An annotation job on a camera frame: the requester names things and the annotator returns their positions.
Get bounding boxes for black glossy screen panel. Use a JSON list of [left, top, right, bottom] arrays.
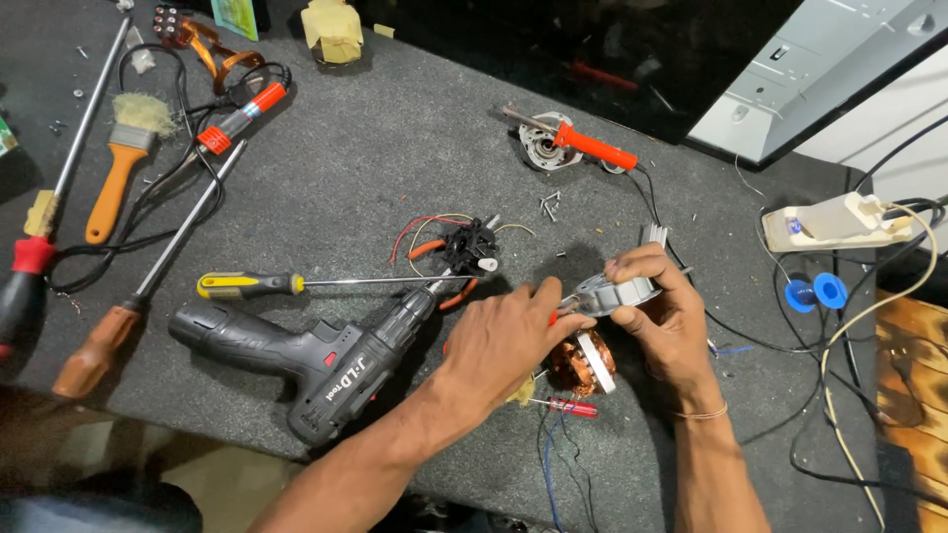
[[354, 0, 805, 146]]

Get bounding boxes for person's right hand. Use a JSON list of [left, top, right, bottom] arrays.
[[603, 243, 730, 417]]

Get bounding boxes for white power strip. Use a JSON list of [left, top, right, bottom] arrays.
[[760, 191, 916, 254]]

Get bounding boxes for blue solder spool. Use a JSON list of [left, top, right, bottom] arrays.
[[784, 271, 850, 314]]

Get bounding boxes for orange flat ribbon cable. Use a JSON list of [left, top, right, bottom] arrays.
[[153, 5, 267, 96]]

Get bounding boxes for blue wire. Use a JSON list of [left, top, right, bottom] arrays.
[[542, 413, 570, 533]]

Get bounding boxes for cream power cable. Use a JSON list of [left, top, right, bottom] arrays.
[[821, 203, 941, 531]]

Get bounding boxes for yellow masking tape roll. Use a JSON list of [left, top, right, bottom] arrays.
[[300, 0, 364, 66]]

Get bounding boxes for white metal panel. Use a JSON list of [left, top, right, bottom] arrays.
[[685, 0, 948, 168]]

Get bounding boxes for yellow fibre tuft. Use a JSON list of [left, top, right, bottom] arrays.
[[507, 373, 539, 407]]

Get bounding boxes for orange soldering iron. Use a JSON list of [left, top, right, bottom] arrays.
[[501, 104, 640, 173]]

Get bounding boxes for large red black screwdriver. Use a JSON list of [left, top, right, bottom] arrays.
[[0, 10, 135, 365]]

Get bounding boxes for red black soldering iron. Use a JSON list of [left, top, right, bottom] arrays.
[[148, 81, 291, 202]]

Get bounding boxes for silver motor housing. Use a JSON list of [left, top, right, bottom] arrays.
[[517, 111, 588, 173]]

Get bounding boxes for copper wound motor stator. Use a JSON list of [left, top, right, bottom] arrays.
[[547, 329, 618, 399]]

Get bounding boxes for black cordless drill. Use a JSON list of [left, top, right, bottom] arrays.
[[169, 280, 447, 447]]

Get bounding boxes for thin thread bracelet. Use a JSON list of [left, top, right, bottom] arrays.
[[670, 402, 730, 422]]

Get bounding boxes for grey motor end cover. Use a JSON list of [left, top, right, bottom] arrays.
[[569, 269, 665, 319]]

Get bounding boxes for small clear red screwdriver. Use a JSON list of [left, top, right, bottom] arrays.
[[529, 396, 600, 420]]

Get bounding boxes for brown patterned wooden board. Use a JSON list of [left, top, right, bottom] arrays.
[[875, 287, 948, 533]]

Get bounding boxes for green packet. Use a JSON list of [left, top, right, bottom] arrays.
[[209, 0, 261, 42]]

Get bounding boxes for thin black cable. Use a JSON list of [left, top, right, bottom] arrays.
[[633, 164, 825, 355]]

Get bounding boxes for black soldering iron cable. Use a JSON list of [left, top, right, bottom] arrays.
[[46, 43, 294, 294]]

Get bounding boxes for small red handled tool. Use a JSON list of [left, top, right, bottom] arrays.
[[548, 293, 595, 327]]

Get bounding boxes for brown handled screwdriver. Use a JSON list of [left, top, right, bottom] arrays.
[[52, 139, 248, 401]]

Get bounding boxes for yellow black handled screwdriver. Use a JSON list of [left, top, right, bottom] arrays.
[[196, 271, 482, 301]]

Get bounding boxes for orange handled paint brush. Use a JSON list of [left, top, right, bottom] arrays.
[[84, 92, 180, 246]]

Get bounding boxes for person's left hand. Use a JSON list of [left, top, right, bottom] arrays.
[[440, 277, 597, 417]]

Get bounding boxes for black plastic switch part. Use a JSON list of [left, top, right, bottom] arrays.
[[430, 217, 499, 277]]

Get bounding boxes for person's blue trousers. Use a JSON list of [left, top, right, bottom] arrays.
[[0, 474, 204, 533]]

